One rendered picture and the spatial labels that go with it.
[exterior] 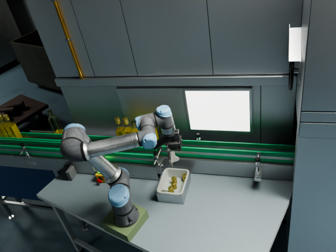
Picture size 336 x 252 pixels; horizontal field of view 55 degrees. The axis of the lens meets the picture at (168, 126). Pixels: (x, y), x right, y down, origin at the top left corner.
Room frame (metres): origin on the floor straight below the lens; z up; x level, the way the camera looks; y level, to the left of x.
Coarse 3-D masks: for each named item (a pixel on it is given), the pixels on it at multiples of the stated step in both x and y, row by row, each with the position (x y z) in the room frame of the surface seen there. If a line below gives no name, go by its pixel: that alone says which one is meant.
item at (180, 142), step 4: (176, 132) 1.39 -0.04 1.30; (164, 136) 1.39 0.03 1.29; (168, 136) 1.38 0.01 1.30; (172, 136) 1.40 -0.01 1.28; (176, 136) 1.39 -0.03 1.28; (180, 136) 1.42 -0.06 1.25; (172, 140) 1.40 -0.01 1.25; (176, 140) 1.39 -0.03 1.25; (180, 140) 1.40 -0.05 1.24; (168, 144) 1.39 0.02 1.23; (172, 144) 1.38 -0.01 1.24; (176, 144) 1.37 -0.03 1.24; (180, 144) 1.38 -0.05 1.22; (172, 148) 1.39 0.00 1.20; (176, 148) 1.38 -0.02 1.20; (180, 148) 1.37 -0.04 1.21
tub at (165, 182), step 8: (168, 168) 1.63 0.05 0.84; (176, 168) 1.61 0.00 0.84; (168, 176) 1.62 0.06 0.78; (176, 176) 1.61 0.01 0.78; (160, 184) 1.51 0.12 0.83; (168, 184) 1.55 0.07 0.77; (176, 184) 1.54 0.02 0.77; (184, 184) 1.46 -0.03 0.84; (160, 192) 1.43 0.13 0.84; (168, 192) 1.42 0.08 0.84; (176, 192) 1.47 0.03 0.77
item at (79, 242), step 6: (54, 210) 1.74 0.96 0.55; (60, 210) 1.74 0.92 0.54; (60, 216) 1.72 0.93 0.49; (66, 222) 1.73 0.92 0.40; (66, 228) 1.72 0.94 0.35; (72, 234) 1.73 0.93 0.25; (72, 240) 1.72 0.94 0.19; (78, 240) 1.70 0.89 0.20; (78, 246) 1.73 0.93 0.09; (84, 246) 1.64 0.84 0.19; (90, 246) 1.62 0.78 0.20
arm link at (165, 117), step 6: (156, 108) 1.42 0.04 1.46; (162, 108) 1.41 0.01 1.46; (168, 108) 1.40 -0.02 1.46; (156, 114) 1.40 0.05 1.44; (162, 114) 1.38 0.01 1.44; (168, 114) 1.39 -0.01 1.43; (156, 120) 1.38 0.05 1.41; (162, 120) 1.38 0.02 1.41; (168, 120) 1.38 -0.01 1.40; (162, 126) 1.39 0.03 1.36; (168, 126) 1.38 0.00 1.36
